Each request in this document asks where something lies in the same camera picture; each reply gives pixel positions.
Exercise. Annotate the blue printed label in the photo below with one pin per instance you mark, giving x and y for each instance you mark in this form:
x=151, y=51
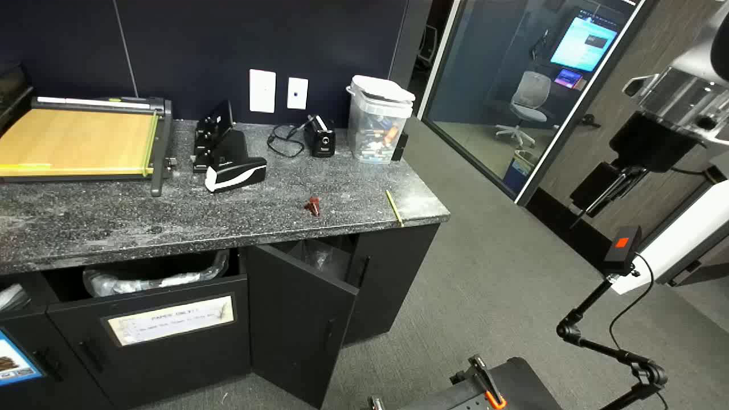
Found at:
x=13, y=363

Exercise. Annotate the black box with orange mark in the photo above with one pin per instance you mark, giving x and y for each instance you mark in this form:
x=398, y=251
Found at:
x=623, y=245

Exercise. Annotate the white wall outlet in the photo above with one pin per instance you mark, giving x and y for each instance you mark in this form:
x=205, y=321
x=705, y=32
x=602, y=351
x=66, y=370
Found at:
x=296, y=91

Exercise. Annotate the open black cabinet door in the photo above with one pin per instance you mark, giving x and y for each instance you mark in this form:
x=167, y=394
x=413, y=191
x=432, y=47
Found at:
x=296, y=326

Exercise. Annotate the glass office partition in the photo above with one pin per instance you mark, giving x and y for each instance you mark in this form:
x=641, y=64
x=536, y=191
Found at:
x=493, y=91

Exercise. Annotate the wooden paper cutter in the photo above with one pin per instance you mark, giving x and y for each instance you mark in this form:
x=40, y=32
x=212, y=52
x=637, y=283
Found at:
x=75, y=140

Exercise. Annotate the small brown object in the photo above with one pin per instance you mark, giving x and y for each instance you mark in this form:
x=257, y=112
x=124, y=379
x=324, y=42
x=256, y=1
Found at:
x=312, y=204

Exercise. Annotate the black hole punch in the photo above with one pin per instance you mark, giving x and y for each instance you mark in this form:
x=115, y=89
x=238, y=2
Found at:
x=205, y=133

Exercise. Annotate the white blank wall plate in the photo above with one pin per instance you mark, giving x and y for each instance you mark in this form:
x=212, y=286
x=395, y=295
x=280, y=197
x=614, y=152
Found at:
x=262, y=91

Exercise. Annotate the wooden stick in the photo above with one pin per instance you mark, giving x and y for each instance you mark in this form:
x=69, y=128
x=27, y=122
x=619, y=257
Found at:
x=392, y=208

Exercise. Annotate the white paper label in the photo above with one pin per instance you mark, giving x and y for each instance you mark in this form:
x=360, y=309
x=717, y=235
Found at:
x=171, y=320

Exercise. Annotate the black pencil sharpener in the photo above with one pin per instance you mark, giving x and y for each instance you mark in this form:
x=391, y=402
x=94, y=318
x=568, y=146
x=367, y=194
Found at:
x=319, y=138

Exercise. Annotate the black cabinet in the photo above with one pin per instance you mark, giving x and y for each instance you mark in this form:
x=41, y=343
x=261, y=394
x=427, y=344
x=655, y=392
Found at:
x=190, y=361

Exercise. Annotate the trash bin with clear liner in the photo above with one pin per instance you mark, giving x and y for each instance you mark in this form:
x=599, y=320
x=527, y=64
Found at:
x=143, y=278

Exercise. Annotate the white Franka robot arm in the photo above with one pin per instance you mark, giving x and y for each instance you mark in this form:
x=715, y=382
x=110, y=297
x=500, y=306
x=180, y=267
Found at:
x=687, y=82

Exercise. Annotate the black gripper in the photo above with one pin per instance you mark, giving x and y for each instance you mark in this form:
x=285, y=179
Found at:
x=651, y=141

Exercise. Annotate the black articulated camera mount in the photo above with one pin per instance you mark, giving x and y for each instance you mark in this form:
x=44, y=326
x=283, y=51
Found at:
x=599, y=349

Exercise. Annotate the black cart with orange clamp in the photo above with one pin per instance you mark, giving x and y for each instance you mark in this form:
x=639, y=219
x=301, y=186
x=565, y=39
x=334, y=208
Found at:
x=516, y=387

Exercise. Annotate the black and white stapler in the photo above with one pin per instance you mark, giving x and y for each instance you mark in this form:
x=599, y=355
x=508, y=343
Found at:
x=234, y=172

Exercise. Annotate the lit computer monitor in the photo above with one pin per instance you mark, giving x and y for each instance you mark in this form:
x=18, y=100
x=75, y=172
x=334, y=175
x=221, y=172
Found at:
x=583, y=43

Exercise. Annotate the white office chair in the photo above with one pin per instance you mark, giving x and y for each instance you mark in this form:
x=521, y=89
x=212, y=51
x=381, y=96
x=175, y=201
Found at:
x=527, y=93

